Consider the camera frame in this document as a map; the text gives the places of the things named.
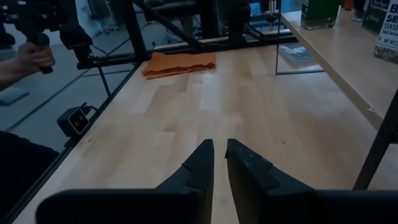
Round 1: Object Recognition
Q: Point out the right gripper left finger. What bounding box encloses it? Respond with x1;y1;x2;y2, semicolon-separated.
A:
35;139;215;224

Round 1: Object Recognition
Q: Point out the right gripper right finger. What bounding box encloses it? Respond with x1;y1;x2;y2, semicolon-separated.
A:
225;138;398;224

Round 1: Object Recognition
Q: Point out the bagel seasoning jar white lid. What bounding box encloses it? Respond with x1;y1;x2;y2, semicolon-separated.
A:
373;0;398;65

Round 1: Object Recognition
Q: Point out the green oregano spice jar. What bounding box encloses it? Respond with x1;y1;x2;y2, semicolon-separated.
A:
300;0;342;31

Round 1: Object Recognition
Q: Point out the red and black box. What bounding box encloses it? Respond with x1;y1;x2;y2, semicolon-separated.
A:
361;0;390;35

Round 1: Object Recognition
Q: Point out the person's forearm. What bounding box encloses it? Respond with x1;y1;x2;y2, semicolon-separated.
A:
0;57;30;91

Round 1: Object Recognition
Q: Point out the person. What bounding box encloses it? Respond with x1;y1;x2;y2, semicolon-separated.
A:
0;130;60;218

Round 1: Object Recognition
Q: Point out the folded orange cloth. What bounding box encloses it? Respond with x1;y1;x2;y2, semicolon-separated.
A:
142;52;217;80

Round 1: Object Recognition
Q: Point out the grey-blue pad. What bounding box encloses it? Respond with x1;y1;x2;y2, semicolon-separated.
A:
0;87;30;107

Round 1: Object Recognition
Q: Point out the person's hand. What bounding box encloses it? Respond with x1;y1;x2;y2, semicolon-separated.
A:
16;42;56;75

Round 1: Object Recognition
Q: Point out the small black table camera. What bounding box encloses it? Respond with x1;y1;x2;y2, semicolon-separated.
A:
57;105;94;140

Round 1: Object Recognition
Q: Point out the wooden shelf with black frame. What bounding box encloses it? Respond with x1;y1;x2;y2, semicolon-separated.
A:
275;0;398;191

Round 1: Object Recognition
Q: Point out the black leader arm handle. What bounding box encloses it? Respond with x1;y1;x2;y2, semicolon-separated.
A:
58;22;94;70
0;0;55;75

